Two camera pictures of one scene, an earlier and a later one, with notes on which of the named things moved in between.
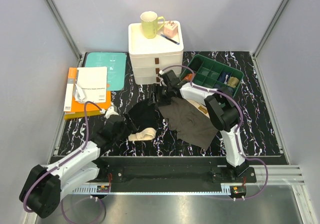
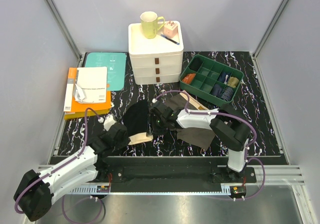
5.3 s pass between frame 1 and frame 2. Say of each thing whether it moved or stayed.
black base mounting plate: stayed
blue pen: stayed
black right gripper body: moved
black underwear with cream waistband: moved
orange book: stayed
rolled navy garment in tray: stayed
